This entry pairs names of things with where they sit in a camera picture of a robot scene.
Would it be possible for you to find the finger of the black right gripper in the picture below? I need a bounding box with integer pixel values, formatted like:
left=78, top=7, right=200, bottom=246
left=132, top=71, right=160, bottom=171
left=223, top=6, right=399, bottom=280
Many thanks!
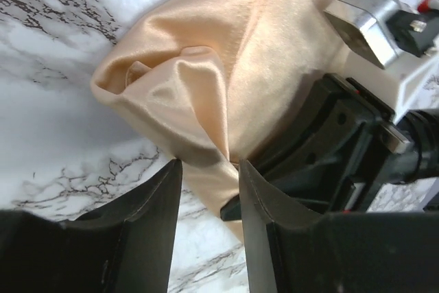
left=220, top=194, right=241, bottom=222

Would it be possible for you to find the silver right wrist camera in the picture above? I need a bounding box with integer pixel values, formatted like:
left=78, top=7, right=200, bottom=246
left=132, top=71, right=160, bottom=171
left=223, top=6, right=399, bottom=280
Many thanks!
left=324, top=0, right=413, bottom=69

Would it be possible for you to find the peach cloth napkin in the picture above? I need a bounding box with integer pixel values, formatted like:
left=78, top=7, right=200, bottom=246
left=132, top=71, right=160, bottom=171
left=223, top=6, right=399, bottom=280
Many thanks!
left=89, top=0, right=353, bottom=244

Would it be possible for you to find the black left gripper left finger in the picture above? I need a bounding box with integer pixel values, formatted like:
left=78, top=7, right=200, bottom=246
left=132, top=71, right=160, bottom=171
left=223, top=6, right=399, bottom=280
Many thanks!
left=1, top=159, right=182, bottom=292

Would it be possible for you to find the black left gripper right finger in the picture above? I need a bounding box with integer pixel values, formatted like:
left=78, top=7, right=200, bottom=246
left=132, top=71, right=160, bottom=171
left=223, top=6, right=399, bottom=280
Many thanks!
left=239, top=160, right=438, bottom=292

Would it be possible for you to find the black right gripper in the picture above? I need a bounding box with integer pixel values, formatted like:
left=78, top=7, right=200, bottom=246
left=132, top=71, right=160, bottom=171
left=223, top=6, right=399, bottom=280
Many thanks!
left=251, top=73, right=438, bottom=213

